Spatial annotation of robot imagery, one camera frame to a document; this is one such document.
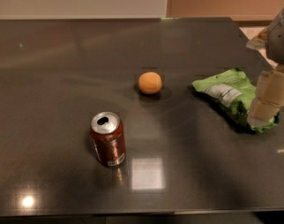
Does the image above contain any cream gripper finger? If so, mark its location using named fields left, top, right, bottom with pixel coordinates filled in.
left=247, top=65, right=284, bottom=127
left=246, top=27, right=269, bottom=50

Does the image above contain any orange fruit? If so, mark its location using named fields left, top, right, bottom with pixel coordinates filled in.
left=138, top=72, right=163, bottom=95

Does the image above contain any red coke can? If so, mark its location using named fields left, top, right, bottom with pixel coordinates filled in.
left=90, top=112, right=126, bottom=167

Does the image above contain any green chip bag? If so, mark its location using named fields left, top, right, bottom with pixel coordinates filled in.
left=192, top=68, right=279, bottom=133

